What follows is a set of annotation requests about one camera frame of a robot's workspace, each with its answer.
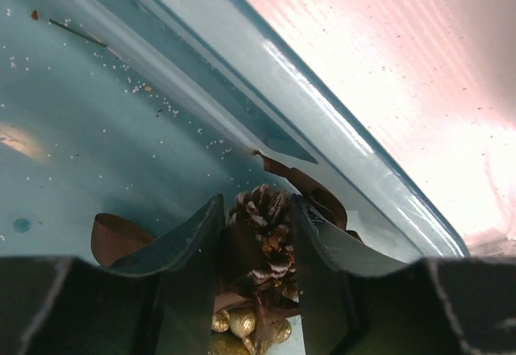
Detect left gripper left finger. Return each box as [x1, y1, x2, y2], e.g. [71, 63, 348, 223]
[1, 194, 224, 354]

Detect brown ribbon pile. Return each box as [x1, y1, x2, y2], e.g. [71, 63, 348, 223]
[90, 154, 363, 354]

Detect blue plastic tray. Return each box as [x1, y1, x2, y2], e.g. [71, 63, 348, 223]
[0, 0, 471, 355]

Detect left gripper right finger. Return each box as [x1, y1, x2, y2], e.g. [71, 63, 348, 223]
[291, 196, 515, 354]

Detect pine cone ornament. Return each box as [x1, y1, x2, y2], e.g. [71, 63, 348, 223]
[226, 184, 296, 288]

